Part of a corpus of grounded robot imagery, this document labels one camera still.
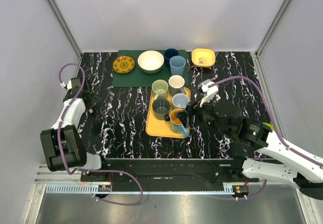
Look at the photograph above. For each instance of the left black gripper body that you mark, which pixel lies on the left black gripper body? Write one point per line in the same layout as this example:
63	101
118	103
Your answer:
86	99

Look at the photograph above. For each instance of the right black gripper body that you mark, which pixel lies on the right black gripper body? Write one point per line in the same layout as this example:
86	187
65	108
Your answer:
206	116

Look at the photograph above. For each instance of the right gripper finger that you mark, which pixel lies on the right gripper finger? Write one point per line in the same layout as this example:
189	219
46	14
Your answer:
193	107
183	117

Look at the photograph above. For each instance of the blue mug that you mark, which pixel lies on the blue mug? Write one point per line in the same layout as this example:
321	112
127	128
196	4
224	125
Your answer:
176	125

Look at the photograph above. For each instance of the white grey mug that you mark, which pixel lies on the white grey mug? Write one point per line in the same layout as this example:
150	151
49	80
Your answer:
180	100

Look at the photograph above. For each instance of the dark teal mug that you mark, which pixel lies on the dark teal mug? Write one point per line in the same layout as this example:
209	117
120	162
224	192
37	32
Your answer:
161	109

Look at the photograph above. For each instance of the grey faceted mug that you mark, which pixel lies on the grey faceted mug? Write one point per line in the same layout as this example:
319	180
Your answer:
176	85

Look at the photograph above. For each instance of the sage green mug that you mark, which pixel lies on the sage green mug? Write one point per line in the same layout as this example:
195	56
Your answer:
160	89

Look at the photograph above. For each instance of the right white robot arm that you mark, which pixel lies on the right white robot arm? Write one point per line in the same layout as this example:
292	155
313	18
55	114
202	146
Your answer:
258	152

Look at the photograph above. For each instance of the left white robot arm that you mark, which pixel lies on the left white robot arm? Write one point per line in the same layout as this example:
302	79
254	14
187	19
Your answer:
76	156

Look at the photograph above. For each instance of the orange plastic tray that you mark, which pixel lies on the orange plastic tray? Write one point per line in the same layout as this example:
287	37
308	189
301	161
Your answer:
158	128

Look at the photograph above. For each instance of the lime green plate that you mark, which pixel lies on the lime green plate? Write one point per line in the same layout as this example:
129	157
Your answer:
270	126

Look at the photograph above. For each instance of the light blue plastic cup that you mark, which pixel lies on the light blue plastic cup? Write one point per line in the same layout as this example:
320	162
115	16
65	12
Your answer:
177	65

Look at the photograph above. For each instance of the dark green mat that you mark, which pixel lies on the dark green mat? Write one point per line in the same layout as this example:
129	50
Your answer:
138	78

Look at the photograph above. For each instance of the yellow patterned plate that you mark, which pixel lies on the yellow patterned plate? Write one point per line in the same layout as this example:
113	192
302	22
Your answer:
123	64

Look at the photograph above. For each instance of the yellow square bowl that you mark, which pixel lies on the yellow square bowl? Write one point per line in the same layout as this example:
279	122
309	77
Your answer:
203	57

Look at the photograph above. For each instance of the dark blue cup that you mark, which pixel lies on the dark blue cup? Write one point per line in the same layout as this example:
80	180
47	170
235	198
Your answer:
168	54

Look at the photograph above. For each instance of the white bowl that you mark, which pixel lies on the white bowl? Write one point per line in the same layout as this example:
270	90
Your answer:
150	61

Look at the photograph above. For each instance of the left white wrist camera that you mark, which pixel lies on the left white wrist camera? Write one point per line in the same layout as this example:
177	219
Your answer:
65	84

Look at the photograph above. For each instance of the left aluminium frame post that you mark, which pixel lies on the left aluminium frame post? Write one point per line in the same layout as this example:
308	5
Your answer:
59	17

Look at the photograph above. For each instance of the aluminium frame post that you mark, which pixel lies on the aluminium frame post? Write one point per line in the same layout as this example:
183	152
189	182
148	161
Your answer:
282	9
59	17

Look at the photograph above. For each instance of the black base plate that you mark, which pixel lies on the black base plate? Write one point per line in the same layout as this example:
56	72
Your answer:
219	170

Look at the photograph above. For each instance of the right aluminium frame post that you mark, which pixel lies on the right aluminium frame post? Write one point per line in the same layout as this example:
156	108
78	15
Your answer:
282	9

